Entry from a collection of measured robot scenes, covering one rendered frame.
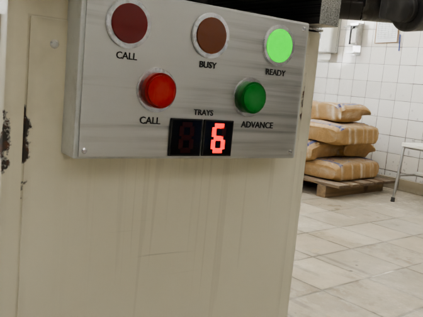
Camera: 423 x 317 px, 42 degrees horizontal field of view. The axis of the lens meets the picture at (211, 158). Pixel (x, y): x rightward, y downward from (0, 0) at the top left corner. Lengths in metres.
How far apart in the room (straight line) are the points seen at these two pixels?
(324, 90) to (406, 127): 0.94
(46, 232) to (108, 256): 0.06
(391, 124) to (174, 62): 4.51
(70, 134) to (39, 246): 0.10
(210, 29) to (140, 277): 0.24
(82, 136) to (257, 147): 0.18
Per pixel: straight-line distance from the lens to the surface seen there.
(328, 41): 5.27
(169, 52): 0.48
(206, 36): 0.49
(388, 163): 4.96
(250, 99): 0.52
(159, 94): 0.46
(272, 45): 0.54
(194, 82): 0.49
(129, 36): 0.46
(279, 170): 0.61
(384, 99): 5.00
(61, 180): 0.48
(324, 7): 0.59
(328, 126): 4.14
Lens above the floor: 0.77
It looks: 8 degrees down
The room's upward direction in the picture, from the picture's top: 5 degrees clockwise
